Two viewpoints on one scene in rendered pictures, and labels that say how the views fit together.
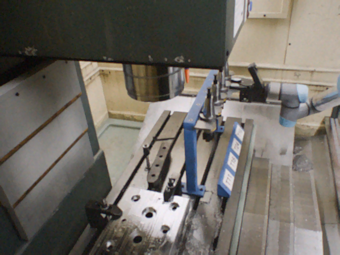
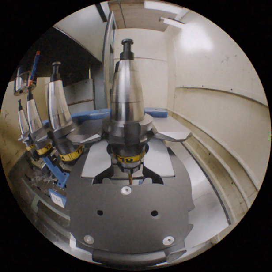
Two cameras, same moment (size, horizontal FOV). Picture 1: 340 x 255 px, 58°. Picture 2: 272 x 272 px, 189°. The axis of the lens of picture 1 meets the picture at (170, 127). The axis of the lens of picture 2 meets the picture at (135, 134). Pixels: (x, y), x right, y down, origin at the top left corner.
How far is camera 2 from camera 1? 1.36 m
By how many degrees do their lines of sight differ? 57
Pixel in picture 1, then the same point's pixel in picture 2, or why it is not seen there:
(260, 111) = (212, 206)
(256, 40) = (257, 135)
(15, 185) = not seen: hidden behind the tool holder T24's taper
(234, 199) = (51, 204)
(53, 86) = (76, 91)
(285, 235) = (63, 238)
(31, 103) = (66, 94)
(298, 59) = not seen: outside the picture
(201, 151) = not seen: hidden behind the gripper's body
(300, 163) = (171, 255)
